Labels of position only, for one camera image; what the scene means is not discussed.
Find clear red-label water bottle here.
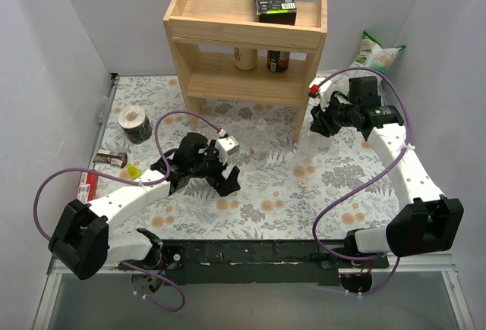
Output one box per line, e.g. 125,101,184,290
249,118,270,168

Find white bottle cap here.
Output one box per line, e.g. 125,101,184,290
327,186,338,196

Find clear Pocari Sweat bottle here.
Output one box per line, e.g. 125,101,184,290
295,130,321,165

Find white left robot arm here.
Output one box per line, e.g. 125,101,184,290
49,132,240,280

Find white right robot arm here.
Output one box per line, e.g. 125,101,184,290
308,76,464,268

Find white bottle with black cap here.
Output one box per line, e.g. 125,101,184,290
318,136,333,151

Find yellow-green glue bottle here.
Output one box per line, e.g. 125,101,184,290
126,163,142,181

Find small metallic bottle cap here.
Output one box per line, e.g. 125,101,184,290
298,178,308,188

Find cream bottle on shelf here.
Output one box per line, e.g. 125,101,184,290
234,47,257,71

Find floral patterned table mat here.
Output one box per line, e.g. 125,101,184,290
90,71,426,241

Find green chips bag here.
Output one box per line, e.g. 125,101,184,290
351,30,406,74

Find brown chocolate bar wrapper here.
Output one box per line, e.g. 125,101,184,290
93,149,128,168

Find tape roll with black band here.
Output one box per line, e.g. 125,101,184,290
118,105,152,144

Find dark jar on shelf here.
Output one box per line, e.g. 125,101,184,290
267,50,290,73

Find red rectangular box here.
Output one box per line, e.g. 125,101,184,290
77,171,99,203

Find light wooden shelf unit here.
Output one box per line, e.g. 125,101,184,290
163,0,328,139

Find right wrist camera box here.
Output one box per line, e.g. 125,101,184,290
308,77,336,110

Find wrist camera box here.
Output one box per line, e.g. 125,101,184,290
308,77,336,110
215,136,239,156

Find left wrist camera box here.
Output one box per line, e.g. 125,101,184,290
215,136,239,156

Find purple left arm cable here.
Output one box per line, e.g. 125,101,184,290
33,111,228,313

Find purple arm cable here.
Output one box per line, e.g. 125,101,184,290
311,67,412,295
33,111,228,313

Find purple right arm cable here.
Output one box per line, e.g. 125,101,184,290
311,67,412,295

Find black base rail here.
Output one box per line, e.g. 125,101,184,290
121,238,392,289

